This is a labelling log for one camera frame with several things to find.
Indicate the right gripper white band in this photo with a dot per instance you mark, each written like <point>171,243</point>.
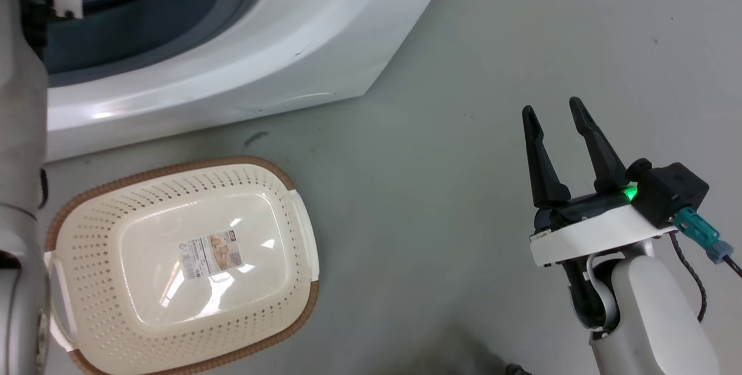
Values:
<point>591,230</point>

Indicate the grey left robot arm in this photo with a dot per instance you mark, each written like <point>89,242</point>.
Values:
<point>20,131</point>

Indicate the white front-load washing machine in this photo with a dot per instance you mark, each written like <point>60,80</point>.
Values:
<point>301,33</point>

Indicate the printed basket label sticker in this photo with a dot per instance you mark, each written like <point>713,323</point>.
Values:
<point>211,254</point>

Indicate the cream perforated laundry basket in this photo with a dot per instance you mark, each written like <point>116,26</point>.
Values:
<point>191,317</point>

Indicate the dark grey washer door gasket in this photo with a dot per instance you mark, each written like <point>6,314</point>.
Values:
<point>174,10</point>

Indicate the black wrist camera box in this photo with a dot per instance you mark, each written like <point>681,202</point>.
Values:
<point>669,192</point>

